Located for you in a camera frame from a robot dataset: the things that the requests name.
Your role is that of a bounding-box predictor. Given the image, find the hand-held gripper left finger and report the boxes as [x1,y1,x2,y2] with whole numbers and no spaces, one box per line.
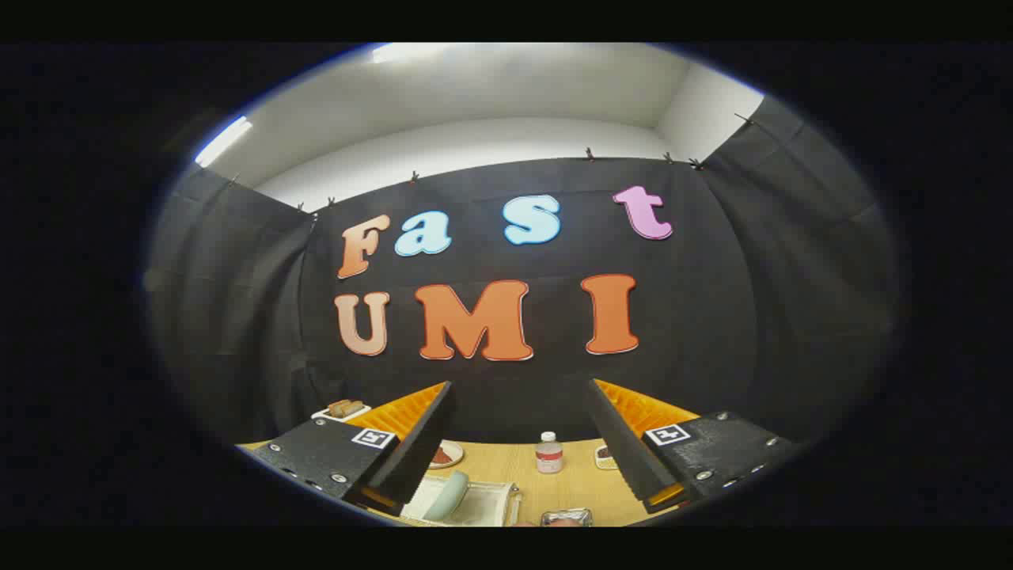
[250,381,457,517]

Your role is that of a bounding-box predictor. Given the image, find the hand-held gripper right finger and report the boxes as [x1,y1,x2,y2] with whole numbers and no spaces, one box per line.
[584,378,802,515]

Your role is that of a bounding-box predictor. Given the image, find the mint green plate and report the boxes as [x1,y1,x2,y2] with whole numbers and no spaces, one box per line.
[423,470,470,523]

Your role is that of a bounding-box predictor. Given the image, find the white wire dish rack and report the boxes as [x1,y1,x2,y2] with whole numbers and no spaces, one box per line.
[400,473,524,528]

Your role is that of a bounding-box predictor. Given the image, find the beige plate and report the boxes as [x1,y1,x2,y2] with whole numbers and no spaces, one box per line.
[427,440,465,471]

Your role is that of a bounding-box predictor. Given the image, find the white toaster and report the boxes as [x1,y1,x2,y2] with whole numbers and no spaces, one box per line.
[311,401,373,423]

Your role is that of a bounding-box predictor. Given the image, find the clear bottle with red label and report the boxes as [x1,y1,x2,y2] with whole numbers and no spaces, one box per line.
[536,431,564,474]

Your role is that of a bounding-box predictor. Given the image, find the black backdrop cloth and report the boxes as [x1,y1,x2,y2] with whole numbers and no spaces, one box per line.
[142,95,903,476]

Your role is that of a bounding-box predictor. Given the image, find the ceiling light tube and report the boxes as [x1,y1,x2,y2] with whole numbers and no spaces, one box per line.
[195,116,253,168]

